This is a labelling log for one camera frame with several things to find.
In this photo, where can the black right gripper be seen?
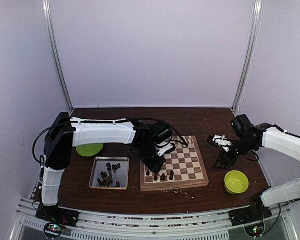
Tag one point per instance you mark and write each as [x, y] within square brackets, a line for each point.
[222, 158]

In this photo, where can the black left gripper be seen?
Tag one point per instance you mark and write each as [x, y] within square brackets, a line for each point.
[155, 166]

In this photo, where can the metal tray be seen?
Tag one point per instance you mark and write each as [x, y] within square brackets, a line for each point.
[121, 177]

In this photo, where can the wooden chess board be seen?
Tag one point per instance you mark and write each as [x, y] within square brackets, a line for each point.
[187, 164]

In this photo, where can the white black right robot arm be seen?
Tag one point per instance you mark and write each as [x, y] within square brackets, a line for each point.
[252, 138]

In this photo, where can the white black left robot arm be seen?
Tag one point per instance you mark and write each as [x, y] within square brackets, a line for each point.
[67, 133]

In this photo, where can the pile of dark chess pieces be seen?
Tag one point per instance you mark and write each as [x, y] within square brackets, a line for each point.
[107, 176]

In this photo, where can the green bowl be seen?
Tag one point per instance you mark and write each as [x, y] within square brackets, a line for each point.
[236, 182]

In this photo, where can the green plate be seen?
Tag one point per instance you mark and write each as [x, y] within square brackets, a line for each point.
[89, 150]

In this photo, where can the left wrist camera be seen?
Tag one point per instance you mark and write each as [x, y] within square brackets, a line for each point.
[165, 148]

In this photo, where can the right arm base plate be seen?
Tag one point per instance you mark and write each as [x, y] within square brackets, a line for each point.
[248, 215]

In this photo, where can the aluminium front rail frame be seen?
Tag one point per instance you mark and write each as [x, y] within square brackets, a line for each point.
[211, 225]

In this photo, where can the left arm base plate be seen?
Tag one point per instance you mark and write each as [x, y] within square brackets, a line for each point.
[55, 214]

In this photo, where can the right aluminium post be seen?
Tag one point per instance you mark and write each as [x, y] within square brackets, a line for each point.
[248, 60]

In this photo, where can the aluminium post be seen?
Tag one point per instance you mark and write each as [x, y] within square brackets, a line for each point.
[248, 60]
[55, 53]

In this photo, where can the left aluminium post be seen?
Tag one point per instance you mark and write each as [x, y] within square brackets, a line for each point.
[55, 53]

